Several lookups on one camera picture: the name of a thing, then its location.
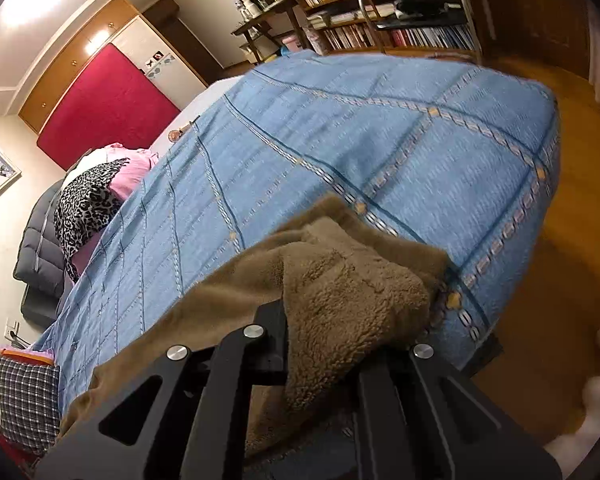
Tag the brown fleece pants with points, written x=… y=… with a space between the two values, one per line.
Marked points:
x=350 y=285

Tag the white wall socket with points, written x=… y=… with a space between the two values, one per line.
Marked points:
x=12 y=328

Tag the white bed sheet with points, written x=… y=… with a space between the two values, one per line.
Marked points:
x=200 y=105

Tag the pink plastic bin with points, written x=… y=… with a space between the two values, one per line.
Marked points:
x=291 y=42

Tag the grey padded headboard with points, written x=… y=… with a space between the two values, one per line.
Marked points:
x=35 y=245

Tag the plaid pillow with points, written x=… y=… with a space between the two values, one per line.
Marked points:
x=25 y=400

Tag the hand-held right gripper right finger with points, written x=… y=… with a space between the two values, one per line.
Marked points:
x=395 y=400

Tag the red mattress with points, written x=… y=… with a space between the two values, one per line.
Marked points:
x=105 y=105

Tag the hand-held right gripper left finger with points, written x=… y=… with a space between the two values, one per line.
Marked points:
x=266 y=332

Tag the pink quilt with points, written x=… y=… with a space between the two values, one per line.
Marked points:
x=130 y=170

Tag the orange cloth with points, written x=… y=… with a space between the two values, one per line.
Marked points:
x=25 y=355

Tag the leopard print cloth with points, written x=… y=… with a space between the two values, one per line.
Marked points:
x=85 y=205

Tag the small pink fan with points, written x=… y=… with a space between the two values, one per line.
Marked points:
x=174 y=135

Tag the wooden wardrobe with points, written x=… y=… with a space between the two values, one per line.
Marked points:
x=62 y=67

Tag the blue checked bedspread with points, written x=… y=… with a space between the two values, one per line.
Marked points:
x=355 y=150

